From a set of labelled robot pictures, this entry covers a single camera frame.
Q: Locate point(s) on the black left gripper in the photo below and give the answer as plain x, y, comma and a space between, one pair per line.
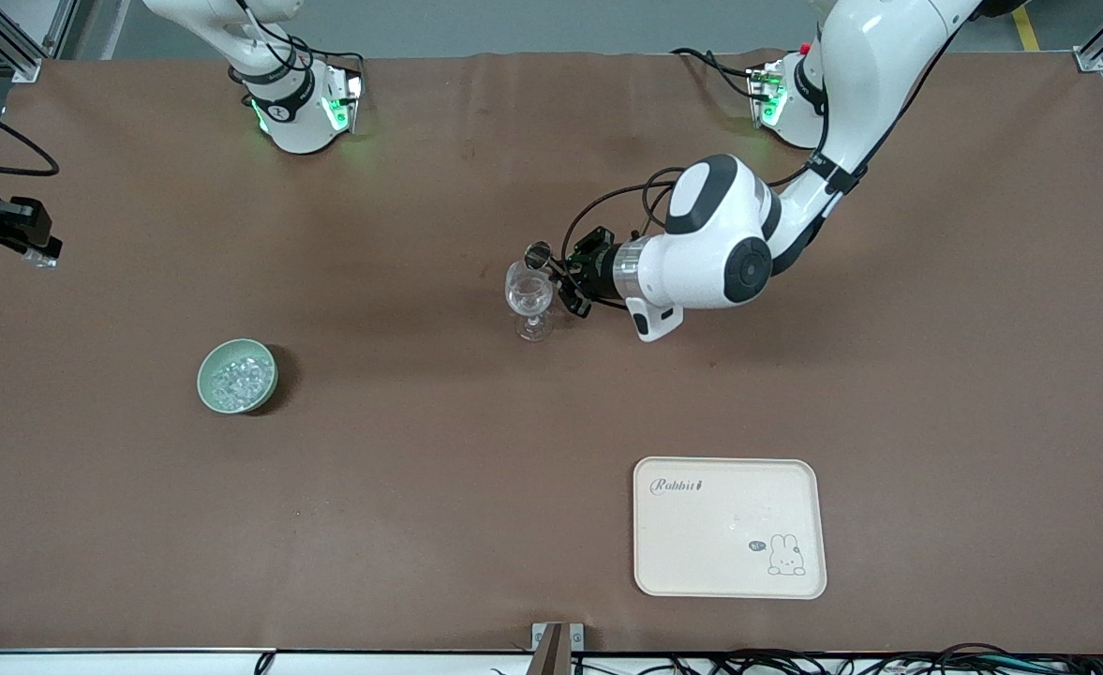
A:
601, 262

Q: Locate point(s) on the clear ice cube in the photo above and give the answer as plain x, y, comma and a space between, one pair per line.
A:
42, 261

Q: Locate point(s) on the steel double-ended jigger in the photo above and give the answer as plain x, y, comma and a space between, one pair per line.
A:
538, 250

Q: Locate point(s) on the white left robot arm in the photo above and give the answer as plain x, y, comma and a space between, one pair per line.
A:
720, 244

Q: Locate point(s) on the clear stemmed wine glass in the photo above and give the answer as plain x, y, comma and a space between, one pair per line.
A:
528, 300

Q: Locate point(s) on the heap of clear ice cubes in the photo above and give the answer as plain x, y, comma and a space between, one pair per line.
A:
237, 382

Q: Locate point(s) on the pale green ceramic bowl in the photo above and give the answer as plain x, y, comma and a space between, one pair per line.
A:
206, 389

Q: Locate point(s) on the brown table cover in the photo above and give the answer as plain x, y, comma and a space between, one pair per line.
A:
420, 516

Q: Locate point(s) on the cream tray with rabbit print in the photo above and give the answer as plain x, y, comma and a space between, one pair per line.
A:
701, 544

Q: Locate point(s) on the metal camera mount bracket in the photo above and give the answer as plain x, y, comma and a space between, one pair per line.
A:
551, 652

